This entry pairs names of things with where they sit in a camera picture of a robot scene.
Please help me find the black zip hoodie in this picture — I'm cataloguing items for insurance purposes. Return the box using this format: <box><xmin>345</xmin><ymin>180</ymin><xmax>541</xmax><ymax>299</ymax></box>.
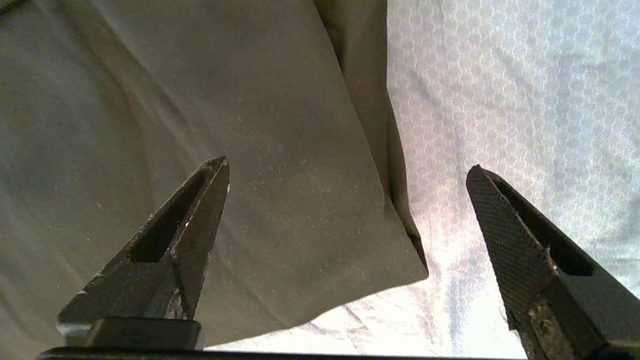
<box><xmin>0</xmin><ymin>0</ymin><xmax>429</xmax><ymax>360</ymax></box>

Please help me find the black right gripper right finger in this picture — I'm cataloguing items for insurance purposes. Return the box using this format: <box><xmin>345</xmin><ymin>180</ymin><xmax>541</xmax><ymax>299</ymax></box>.
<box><xmin>466</xmin><ymin>165</ymin><xmax>640</xmax><ymax>360</ymax></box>

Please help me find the blue bed sheet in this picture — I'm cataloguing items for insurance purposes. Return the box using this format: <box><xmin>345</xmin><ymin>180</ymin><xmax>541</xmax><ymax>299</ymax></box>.
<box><xmin>207</xmin><ymin>0</ymin><xmax>640</xmax><ymax>360</ymax></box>

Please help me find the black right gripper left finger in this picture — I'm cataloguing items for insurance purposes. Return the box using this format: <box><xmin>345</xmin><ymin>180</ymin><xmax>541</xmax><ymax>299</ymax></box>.
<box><xmin>57</xmin><ymin>156</ymin><xmax>231</xmax><ymax>349</ymax></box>

